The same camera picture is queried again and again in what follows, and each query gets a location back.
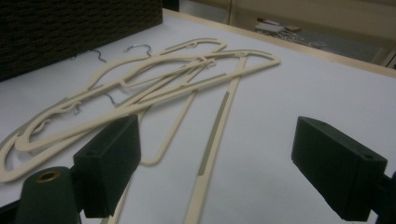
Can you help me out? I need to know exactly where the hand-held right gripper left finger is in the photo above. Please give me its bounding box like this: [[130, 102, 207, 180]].
[[73, 114, 142, 219]]

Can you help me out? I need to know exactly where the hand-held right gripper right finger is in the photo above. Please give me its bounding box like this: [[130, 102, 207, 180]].
[[290, 115, 389, 222]]

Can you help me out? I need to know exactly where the cream plastic clothes hanger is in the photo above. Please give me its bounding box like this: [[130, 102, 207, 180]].
[[120, 36, 228, 94], [13, 49, 282, 153], [106, 54, 250, 224], [0, 48, 219, 184]]

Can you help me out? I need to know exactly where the dark woven basket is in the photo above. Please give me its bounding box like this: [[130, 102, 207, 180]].
[[0, 0, 163, 82]]

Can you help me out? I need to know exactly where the grey flat box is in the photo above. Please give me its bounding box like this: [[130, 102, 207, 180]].
[[255, 21, 286, 34]]

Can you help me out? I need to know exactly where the pile of white cables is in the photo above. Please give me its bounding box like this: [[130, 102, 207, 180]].
[[274, 31, 317, 49]]

